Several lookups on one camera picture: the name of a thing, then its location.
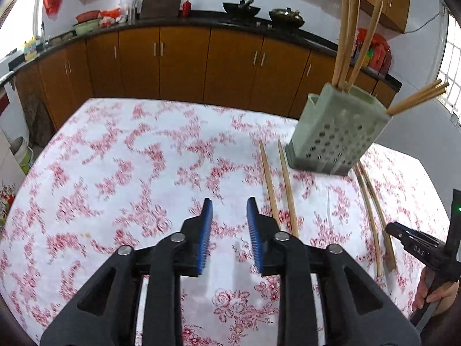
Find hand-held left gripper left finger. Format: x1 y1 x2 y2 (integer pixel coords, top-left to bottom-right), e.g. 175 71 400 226
39 198 214 346

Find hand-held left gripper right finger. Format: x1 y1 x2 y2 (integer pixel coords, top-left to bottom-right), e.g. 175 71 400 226
246 196 422 346

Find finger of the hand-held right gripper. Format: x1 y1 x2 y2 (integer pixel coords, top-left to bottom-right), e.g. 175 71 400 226
385 221 442 260

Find wooden chopstick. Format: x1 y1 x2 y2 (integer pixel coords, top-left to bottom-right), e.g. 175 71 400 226
346 2 384 92
258 140 281 226
389 83 450 116
359 162 398 272
386 78 443 113
277 140 299 238
354 166 384 277
339 0 361 91
331 0 352 89

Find green perforated utensil holder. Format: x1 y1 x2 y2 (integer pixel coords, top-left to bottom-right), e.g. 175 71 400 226
286 83 392 177

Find person's right hand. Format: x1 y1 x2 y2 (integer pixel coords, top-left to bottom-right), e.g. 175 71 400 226
413 268 461 318

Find red floral tablecloth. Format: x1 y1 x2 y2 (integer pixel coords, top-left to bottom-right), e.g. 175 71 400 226
0 97 452 346

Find wooden base cabinets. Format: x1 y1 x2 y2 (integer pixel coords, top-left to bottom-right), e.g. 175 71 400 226
14 25 398 127

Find dark sauce bottle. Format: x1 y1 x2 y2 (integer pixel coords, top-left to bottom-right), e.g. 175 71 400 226
380 48 393 76

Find red oil jug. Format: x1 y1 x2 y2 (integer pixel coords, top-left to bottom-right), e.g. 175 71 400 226
369 43 384 71

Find barred window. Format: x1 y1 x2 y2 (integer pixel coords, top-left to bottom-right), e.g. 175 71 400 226
437 0 461 116

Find white plastic bucket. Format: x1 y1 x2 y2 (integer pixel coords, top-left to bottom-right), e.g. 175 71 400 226
9 136 35 174

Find red bag over bottles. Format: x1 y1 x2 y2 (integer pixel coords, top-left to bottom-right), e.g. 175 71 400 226
356 29 391 49

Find gas stove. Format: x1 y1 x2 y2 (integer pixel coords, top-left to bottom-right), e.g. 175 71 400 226
202 14 307 31

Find black kitchen countertop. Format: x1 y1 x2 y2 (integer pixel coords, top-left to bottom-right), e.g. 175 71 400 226
7 11 403 91

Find dark wok with lid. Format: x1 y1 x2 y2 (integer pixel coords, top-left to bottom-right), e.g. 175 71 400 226
268 7 306 29

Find black open wok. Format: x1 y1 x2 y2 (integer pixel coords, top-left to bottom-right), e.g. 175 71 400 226
222 0 262 18

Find dark cutting board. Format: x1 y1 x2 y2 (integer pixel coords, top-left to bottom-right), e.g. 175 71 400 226
140 0 183 20

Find green basin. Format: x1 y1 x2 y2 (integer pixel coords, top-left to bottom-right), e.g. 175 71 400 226
73 20 101 35

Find crumpled red plastic bag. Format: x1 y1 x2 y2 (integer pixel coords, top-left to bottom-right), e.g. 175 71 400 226
99 8 121 26

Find yellow detergent bottle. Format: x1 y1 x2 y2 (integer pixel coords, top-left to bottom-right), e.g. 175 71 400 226
23 36 38 62

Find sliding window by sink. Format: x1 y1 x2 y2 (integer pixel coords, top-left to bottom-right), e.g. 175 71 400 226
0 0 46 62

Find wall cable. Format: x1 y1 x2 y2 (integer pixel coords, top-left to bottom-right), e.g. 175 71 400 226
403 11 443 35

